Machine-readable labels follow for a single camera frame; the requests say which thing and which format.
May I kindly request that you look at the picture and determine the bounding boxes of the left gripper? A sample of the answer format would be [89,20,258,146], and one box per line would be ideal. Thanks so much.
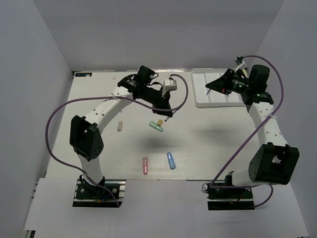
[141,86,173,119]

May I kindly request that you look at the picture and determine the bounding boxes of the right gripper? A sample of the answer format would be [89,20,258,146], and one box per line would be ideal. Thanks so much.
[206,68,252,95]

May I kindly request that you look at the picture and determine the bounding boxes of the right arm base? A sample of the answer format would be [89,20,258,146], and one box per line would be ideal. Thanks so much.
[202,182,255,211]

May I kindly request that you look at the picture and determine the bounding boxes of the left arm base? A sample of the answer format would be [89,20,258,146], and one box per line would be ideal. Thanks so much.
[72,176,126,208]

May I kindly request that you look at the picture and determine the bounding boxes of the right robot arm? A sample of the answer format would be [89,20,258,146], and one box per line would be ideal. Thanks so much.
[206,64,300,198]

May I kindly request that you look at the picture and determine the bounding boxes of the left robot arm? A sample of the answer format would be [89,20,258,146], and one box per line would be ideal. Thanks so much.
[70,66,177,198]

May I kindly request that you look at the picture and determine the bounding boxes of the green stapler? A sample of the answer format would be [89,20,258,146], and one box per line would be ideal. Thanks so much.
[149,121,163,132]

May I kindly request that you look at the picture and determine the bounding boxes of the white divided tray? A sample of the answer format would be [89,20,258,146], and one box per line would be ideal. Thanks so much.
[191,68,248,109]

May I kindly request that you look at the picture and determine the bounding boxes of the beige eraser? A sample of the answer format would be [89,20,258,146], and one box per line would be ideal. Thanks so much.
[117,121,123,131]

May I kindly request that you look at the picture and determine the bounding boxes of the pink stapler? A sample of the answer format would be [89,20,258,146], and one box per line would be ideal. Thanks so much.
[142,157,149,175]

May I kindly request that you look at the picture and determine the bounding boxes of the blue stapler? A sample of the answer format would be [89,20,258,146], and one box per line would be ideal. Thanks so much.
[166,152,176,170]

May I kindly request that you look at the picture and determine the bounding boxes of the blue label sticker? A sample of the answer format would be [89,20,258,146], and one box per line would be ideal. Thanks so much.
[75,72,92,77]

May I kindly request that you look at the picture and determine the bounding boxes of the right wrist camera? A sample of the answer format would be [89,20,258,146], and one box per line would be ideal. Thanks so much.
[234,56,247,72]

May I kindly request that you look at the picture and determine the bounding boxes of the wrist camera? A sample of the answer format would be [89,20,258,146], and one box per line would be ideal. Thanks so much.
[162,77,177,96]
[234,56,247,72]

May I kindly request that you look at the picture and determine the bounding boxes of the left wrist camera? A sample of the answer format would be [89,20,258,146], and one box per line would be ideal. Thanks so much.
[162,77,177,96]

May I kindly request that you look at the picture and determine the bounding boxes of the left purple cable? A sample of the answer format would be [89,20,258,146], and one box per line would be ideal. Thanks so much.
[45,73,189,208]

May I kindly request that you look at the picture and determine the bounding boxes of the purple cable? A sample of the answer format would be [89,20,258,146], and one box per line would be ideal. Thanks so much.
[210,55,284,208]
[45,73,189,208]

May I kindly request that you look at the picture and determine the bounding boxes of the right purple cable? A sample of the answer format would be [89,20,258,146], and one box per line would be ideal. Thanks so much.
[210,55,284,208]

